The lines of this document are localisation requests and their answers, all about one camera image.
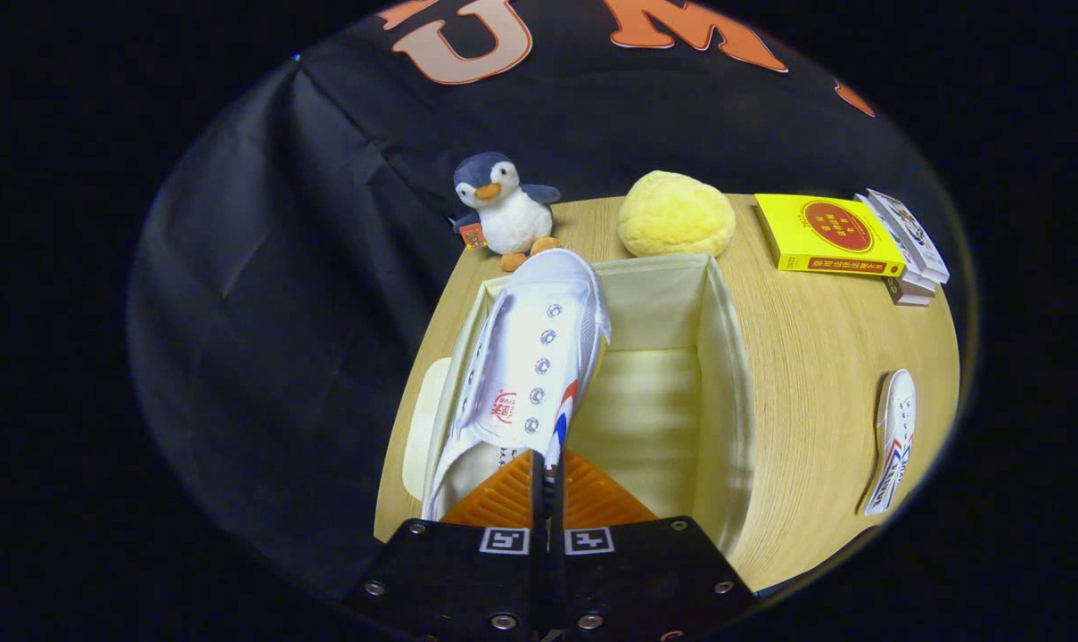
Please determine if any white canvas shoe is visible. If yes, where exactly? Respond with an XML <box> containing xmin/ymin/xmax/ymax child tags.
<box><xmin>862</xmin><ymin>368</ymin><xmax>918</xmax><ymax>517</ymax></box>
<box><xmin>423</xmin><ymin>248</ymin><xmax>613</xmax><ymax>523</ymax></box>

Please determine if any yellow book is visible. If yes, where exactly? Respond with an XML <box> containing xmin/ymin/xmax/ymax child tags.
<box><xmin>753</xmin><ymin>193</ymin><xmax>907</xmax><ymax>278</ymax></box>

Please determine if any penguin plush toy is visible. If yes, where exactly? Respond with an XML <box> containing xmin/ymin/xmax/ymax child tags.
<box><xmin>451</xmin><ymin>152</ymin><xmax>563</xmax><ymax>273</ymax></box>

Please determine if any yellow round plush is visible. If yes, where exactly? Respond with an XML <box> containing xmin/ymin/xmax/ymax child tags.
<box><xmin>617</xmin><ymin>170</ymin><xmax>736</xmax><ymax>259</ymax></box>

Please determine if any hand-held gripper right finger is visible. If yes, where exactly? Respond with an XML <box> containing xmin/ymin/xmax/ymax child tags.
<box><xmin>549</xmin><ymin>449</ymin><xmax>758</xmax><ymax>642</ymax></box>

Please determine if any beige fabric storage box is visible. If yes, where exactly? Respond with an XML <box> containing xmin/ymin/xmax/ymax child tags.
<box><xmin>402</xmin><ymin>252</ymin><xmax>755</xmax><ymax>558</ymax></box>

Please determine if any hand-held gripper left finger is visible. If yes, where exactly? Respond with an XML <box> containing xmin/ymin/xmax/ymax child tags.
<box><xmin>347</xmin><ymin>449</ymin><xmax>553</xmax><ymax>642</ymax></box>

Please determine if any black backdrop cloth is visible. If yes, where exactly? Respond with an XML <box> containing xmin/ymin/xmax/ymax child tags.
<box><xmin>128</xmin><ymin>0</ymin><xmax>950</xmax><ymax>589</ymax></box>

